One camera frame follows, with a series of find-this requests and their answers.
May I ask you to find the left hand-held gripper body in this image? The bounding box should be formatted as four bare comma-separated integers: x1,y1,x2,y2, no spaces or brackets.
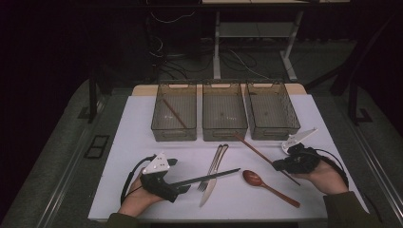
140,151,181,204

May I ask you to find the white table sheet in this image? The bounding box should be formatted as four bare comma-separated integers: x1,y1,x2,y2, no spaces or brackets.
87,94,371,222

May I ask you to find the black floor cable bundle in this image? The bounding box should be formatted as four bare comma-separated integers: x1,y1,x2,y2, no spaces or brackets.
151,33,217,81

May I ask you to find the black floor socket frame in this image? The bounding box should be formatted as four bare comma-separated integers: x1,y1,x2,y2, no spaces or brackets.
83,134,111,161

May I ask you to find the metal table knife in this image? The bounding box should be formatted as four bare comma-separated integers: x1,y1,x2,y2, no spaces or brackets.
199,143,230,208

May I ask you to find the black metal stand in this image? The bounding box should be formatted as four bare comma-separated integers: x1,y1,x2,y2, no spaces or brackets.
87,67,100,124
347,78,374,126

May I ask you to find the white floor cable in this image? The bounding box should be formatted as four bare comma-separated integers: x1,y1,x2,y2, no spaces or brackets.
227,47,272,81

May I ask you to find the brown wooden spoon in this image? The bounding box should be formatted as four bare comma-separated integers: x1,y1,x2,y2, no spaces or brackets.
241,169,301,209

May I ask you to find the hanging white cable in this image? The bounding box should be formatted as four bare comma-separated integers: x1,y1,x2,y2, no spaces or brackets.
149,10,196,25

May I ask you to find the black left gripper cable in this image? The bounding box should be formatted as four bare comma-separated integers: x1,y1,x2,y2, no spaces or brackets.
120,154,159,206

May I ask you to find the white-legged desk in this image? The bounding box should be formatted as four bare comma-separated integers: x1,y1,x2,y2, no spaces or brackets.
201,0,351,83

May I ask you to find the metal floor rail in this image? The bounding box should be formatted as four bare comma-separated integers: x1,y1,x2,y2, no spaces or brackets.
354,125,403,220
37,94,109,228

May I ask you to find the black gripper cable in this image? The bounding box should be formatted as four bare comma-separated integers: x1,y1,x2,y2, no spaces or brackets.
120,154,159,206
312,147,350,188

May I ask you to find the metal fork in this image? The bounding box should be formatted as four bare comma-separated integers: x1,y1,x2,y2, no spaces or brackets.
197,143,224,193

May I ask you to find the person's right hand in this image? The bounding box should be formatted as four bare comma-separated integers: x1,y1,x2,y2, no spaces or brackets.
292,159,350,196

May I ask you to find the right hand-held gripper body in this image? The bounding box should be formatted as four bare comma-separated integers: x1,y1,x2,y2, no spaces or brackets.
280,127,322,175

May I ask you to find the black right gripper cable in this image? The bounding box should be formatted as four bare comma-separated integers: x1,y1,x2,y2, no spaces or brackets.
312,147,350,188

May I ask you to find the person's left hand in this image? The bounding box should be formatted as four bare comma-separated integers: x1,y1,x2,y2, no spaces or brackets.
117,175,166,219

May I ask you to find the smoky translucent plastic bin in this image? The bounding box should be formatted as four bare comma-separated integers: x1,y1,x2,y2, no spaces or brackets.
244,81,301,142
150,81,199,143
201,81,249,143

